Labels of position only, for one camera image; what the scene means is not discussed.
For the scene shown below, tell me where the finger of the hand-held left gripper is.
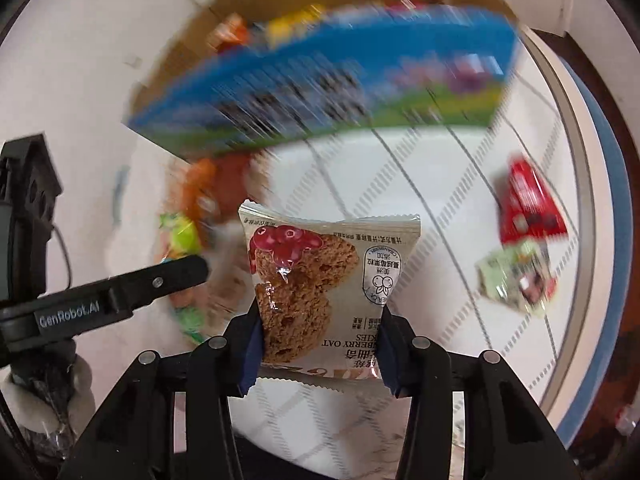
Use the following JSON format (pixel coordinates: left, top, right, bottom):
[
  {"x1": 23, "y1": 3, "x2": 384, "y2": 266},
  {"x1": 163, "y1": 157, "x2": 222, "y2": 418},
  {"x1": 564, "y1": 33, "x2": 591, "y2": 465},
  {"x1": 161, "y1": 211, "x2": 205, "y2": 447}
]
[{"x1": 105, "y1": 254, "x2": 211, "y2": 317}]

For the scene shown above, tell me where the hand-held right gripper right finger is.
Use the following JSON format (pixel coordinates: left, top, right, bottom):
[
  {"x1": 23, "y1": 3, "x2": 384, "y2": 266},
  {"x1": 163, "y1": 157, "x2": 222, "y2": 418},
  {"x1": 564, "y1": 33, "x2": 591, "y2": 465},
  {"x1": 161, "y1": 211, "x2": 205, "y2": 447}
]
[{"x1": 378, "y1": 307, "x2": 581, "y2": 480}]

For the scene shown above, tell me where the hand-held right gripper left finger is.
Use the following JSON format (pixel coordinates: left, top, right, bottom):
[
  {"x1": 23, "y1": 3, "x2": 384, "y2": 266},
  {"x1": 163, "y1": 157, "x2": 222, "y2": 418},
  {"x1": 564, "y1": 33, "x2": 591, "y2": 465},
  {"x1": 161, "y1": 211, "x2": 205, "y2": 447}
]
[{"x1": 57, "y1": 304, "x2": 264, "y2": 480}]

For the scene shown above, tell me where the colourful candy bag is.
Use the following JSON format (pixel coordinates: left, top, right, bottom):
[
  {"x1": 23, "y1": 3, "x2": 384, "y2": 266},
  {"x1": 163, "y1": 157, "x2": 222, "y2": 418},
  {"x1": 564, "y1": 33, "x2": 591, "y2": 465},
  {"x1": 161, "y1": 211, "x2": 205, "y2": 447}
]
[{"x1": 157, "y1": 210, "x2": 241, "y2": 343}]

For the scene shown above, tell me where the cookie snack packet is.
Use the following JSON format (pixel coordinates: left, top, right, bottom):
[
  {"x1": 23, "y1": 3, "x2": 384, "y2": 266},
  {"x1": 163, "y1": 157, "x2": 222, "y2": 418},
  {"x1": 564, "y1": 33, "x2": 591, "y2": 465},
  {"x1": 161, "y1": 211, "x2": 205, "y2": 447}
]
[{"x1": 237, "y1": 201, "x2": 422, "y2": 393}]

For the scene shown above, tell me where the printed cardboard box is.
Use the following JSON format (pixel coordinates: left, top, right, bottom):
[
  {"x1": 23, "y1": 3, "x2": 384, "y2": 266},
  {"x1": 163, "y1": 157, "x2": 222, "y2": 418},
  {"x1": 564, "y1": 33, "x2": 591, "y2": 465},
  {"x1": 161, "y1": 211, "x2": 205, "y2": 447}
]
[{"x1": 122, "y1": 0, "x2": 521, "y2": 161}]

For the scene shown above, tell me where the orange panda snack packet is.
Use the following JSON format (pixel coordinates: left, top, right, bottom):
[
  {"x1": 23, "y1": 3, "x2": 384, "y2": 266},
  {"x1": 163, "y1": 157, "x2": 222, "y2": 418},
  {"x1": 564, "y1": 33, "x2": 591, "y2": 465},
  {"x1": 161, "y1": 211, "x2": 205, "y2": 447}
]
[{"x1": 207, "y1": 12, "x2": 251, "y2": 53}]

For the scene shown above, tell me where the large yellow snack packet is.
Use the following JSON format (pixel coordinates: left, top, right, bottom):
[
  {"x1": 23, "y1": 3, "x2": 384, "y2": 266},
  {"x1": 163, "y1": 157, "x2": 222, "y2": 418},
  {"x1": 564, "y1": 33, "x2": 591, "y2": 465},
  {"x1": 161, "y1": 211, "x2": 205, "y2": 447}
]
[{"x1": 265, "y1": 4, "x2": 326, "y2": 43}]

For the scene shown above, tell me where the dark red snack packet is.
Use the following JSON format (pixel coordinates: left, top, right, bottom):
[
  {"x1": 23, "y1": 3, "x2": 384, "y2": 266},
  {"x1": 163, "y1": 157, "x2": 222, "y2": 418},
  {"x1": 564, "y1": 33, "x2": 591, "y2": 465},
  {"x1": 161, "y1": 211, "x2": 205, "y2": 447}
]
[{"x1": 215, "y1": 152, "x2": 273, "y2": 201}]

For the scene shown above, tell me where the small white green snack packet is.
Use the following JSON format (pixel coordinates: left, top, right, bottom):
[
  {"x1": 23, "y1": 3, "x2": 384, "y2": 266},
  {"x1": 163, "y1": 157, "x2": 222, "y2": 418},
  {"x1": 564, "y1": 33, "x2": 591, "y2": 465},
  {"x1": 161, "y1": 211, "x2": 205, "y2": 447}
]
[{"x1": 475, "y1": 240, "x2": 558, "y2": 317}]

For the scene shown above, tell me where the white diamond printed blanket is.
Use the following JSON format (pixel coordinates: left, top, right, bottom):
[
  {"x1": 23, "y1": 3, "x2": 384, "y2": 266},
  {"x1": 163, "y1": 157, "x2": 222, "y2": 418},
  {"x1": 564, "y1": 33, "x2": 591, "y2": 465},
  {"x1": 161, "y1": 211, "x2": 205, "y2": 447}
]
[{"x1": 100, "y1": 25, "x2": 598, "y2": 466}]

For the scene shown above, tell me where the red cone snack packet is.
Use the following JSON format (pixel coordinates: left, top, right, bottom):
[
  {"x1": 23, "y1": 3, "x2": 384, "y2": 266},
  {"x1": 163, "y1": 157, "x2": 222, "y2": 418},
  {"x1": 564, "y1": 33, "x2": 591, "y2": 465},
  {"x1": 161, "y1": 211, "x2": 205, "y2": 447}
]
[{"x1": 497, "y1": 155, "x2": 568, "y2": 246}]

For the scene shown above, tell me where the bed with blue sheet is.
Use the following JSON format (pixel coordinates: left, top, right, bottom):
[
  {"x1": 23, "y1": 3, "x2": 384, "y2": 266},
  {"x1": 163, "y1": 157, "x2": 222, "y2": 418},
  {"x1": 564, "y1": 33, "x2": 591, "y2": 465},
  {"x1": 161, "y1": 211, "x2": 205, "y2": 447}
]
[{"x1": 550, "y1": 55, "x2": 631, "y2": 446}]

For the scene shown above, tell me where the black cable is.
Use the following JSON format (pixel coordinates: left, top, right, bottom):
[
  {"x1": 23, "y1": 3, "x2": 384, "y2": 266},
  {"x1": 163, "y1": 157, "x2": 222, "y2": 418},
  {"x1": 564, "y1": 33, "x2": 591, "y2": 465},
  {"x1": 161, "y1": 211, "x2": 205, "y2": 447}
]
[{"x1": 52, "y1": 225, "x2": 73, "y2": 291}]

